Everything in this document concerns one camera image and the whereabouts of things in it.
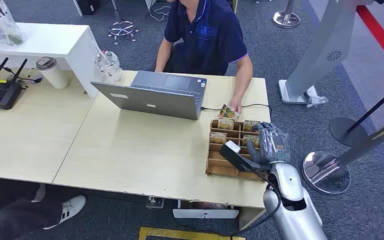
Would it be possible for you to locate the person seated at desk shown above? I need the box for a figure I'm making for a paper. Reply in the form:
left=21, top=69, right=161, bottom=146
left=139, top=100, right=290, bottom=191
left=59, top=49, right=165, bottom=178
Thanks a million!
left=154, top=0, right=255, bottom=114

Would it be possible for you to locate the black laptop cable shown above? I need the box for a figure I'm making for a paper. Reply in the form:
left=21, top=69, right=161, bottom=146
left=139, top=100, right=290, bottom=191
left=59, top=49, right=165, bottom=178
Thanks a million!
left=200, top=103, right=273, bottom=121

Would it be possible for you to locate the black wrist camera white box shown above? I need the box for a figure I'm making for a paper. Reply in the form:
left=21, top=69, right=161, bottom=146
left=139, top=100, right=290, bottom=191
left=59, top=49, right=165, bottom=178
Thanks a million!
left=219, top=140, right=270, bottom=173

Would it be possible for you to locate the person in dark trousers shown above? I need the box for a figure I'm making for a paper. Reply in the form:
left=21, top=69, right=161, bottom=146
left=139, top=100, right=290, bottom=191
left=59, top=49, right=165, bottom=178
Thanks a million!
left=0, top=176, right=87, bottom=240

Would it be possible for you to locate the yellow floor frame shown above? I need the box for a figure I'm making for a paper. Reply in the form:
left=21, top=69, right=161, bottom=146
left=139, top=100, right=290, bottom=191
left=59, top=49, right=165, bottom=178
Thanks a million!
left=137, top=226, right=247, bottom=240

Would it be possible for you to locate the yellow green printed card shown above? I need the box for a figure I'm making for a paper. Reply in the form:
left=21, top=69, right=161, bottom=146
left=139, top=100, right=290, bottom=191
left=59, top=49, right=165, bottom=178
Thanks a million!
left=242, top=119, right=262, bottom=133
left=241, top=133, right=261, bottom=149
left=209, top=132, right=228, bottom=145
left=217, top=117, right=236, bottom=131
left=218, top=103, right=242, bottom=121

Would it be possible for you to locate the grey laptop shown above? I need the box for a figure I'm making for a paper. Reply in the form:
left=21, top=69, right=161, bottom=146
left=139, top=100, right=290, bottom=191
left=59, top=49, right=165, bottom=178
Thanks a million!
left=90, top=69, right=208, bottom=121

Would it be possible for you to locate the white box under desk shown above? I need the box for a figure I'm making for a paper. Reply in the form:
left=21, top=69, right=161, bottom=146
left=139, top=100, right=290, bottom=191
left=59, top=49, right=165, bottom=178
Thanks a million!
left=172, top=199, right=240, bottom=220

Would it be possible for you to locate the floor power socket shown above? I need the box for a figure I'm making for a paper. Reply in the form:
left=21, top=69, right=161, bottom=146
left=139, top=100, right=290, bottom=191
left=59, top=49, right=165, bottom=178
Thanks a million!
left=145, top=195, right=165, bottom=210

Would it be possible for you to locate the crumpled clear plastic wrap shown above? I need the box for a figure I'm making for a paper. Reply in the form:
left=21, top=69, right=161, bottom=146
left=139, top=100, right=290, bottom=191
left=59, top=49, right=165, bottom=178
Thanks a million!
left=305, top=92, right=329, bottom=109

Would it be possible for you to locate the black stanchion with round base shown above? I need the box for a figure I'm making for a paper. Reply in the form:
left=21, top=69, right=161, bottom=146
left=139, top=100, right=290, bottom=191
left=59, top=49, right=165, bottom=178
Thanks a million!
left=328, top=78, right=384, bottom=148

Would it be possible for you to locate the white kiosk stand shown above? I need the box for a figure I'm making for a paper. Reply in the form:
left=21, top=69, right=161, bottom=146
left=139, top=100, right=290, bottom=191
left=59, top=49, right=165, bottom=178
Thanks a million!
left=277, top=0, right=384, bottom=106

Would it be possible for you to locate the chrome stanchion post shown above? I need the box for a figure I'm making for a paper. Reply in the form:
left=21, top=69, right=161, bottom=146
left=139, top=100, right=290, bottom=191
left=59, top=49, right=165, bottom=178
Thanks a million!
left=272, top=0, right=302, bottom=29

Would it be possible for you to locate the white shoe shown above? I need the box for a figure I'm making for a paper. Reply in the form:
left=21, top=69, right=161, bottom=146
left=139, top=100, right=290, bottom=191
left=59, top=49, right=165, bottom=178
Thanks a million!
left=42, top=194, right=87, bottom=231

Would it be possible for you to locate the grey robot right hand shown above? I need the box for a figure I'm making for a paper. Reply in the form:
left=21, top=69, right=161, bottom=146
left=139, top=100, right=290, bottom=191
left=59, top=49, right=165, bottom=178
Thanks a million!
left=246, top=121, right=292, bottom=167

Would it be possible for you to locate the chrome chair base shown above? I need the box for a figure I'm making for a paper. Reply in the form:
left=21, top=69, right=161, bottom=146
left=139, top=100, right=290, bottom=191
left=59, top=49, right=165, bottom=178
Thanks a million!
left=107, top=0, right=140, bottom=46

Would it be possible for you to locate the white floor cable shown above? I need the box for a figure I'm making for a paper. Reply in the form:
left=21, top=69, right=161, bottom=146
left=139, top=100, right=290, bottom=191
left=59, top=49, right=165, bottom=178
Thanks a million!
left=144, top=3, right=172, bottom=23

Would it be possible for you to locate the person's left hand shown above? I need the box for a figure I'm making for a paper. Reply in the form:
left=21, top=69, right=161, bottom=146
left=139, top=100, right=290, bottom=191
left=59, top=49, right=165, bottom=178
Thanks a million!
left=228, top=95, right=245, bottom=114

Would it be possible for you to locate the white desk shelf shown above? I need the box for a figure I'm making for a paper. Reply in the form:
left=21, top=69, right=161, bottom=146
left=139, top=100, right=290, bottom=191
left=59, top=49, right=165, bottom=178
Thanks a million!
left=0, top=22, right=102, bottom=100

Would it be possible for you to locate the chrome stanchion with round base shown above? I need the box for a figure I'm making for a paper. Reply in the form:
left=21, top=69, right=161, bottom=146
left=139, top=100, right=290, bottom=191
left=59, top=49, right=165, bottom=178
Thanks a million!
left=300, top=111, right=384, bottom=196

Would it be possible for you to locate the wooden card holder tray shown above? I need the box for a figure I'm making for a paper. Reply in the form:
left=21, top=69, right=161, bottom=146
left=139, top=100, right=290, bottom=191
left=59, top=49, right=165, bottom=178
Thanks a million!
left=205, top=118, right=273, bottom=182

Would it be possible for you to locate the black box on floor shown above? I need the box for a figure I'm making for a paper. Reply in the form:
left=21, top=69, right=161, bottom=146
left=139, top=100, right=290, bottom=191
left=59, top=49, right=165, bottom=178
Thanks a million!
left=76, top=0, right=101, bottom=16

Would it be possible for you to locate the white cup with lid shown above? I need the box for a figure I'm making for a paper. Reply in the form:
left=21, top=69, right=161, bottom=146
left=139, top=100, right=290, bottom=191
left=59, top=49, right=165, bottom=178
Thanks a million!
left=35, top=56, right=70, bottom=90

